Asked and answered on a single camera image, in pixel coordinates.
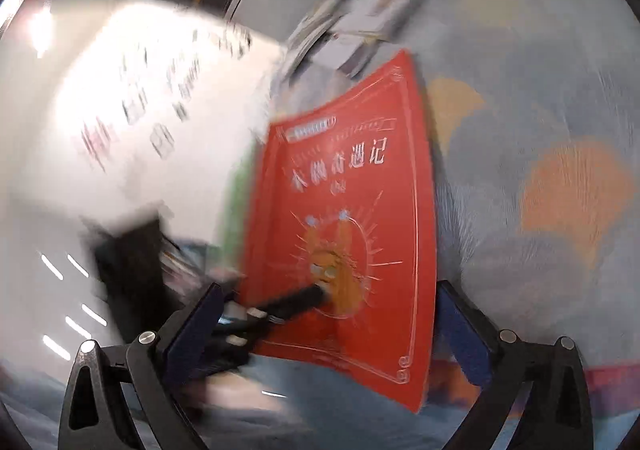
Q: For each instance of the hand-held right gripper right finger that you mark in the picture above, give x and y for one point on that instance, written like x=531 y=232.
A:
x=462 y=335

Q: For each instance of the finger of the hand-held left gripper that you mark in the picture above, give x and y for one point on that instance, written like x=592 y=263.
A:
x=295 y=302
x=225 y=352

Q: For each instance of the white book yellow figure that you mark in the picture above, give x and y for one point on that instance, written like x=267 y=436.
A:
x=375 y=10

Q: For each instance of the plain green book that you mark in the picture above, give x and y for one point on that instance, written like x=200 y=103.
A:
x=235 y=210

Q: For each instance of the white book black stripe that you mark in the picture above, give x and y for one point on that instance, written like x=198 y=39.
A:
x=335 y=53

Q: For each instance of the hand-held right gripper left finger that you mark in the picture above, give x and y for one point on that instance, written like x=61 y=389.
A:
x=195 y=330

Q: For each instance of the red book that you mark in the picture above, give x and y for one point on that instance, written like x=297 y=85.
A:
x=350 y=210

